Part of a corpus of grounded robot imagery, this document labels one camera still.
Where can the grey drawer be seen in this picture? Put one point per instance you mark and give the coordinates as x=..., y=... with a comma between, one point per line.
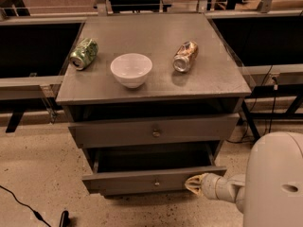
x=149, y=168
x=153, y=131

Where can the grey wooden drawer cabinet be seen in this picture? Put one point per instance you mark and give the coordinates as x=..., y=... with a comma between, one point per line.
x=213, y=85

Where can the crushed green soda can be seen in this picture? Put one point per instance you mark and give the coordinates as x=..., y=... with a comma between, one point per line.
x=84, y=53

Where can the crushed orange soda can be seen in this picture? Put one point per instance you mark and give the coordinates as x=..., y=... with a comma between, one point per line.
x=185, y=56

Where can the white ceramic bowl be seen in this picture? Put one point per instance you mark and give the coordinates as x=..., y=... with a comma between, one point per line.
x=131, y=70

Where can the grey top drawer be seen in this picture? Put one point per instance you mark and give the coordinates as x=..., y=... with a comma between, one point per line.
x=153, y=131

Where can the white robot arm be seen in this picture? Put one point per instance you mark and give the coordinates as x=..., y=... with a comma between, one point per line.
x=270, y=192

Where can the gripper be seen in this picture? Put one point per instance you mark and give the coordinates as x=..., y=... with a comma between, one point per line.
x=208, y=185

